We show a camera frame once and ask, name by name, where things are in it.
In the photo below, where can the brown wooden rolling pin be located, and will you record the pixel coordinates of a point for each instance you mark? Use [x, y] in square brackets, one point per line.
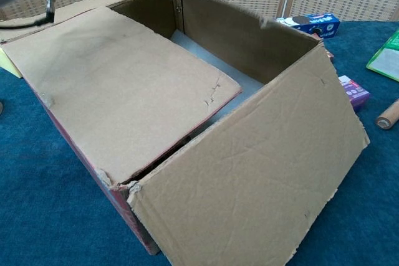
[388, 118]

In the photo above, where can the red-brown cardboard shipping box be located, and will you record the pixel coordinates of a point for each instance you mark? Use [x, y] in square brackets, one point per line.
[249, 169]

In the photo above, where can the yellow paper sheet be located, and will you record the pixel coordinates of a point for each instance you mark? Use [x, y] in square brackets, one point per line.
[7, 65]

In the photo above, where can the blue cookie box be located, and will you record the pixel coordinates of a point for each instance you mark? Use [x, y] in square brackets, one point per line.
[324, 26]

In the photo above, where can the green snack packet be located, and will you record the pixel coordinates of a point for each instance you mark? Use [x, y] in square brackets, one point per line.
[385, 58]

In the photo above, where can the beige round ball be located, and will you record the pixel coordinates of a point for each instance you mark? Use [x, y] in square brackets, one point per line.
[1, 108]

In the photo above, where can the small purple box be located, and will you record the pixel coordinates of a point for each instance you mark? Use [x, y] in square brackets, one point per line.
[357, 93]

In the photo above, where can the white foam sheet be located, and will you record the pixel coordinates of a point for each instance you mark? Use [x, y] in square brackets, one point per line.
[212, 60]

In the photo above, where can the blue tablecloth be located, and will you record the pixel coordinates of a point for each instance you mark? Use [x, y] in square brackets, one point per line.
[46, 200]

